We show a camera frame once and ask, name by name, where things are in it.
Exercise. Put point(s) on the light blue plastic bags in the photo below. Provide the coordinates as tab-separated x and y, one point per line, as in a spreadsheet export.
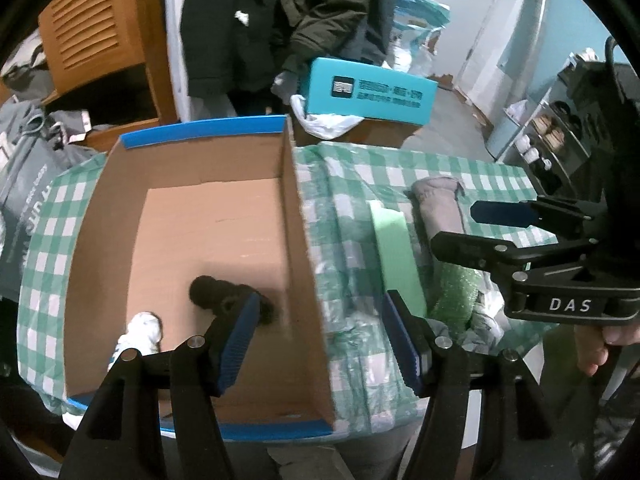
415	20

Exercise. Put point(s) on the wooden louvered cabinet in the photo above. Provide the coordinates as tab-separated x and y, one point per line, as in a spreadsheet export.
90	20

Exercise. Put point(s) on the metal shoe rack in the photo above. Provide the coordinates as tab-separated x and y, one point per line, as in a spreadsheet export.
550	130

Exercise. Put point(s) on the grey cloth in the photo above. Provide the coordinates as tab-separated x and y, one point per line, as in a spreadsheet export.
440	205

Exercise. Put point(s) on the cardboard box with blue rim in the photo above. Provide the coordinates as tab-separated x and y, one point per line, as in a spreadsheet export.
210	230

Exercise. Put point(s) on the grey hoodie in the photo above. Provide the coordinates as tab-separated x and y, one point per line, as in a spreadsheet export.
67	127

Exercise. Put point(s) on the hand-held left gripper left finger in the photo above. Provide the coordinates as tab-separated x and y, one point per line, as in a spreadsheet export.
240	340

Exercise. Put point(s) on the white hanging garment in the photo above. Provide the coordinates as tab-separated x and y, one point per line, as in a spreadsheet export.
175	60

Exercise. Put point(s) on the black jacket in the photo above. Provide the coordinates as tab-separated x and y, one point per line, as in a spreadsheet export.
220	35

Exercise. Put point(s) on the folded grey clothes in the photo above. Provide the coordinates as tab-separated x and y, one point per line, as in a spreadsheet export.
25	60

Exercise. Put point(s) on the light green cloth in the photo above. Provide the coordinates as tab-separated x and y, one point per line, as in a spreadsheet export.
395	245

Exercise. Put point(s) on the grey laundry bag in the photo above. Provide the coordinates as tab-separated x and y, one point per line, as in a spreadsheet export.
30	175

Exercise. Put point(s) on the teal box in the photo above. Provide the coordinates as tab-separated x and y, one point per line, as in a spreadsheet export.
370	90

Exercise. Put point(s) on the green checkered tablecloth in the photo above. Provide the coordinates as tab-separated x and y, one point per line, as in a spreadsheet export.
350	170

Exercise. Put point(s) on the person's right hand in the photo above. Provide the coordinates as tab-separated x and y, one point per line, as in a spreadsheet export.
592	352

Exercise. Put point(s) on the black sock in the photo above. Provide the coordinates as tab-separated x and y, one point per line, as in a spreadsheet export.
210	292

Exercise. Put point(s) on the white sock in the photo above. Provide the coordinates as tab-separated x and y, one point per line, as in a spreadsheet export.
142	327

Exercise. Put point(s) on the green textured sponge cloth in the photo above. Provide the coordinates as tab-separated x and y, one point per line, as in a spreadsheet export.
455	290

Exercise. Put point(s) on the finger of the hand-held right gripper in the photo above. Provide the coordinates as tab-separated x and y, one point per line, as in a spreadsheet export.
480	250
500	212

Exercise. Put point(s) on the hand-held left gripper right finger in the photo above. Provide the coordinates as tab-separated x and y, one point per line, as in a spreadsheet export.
402	340

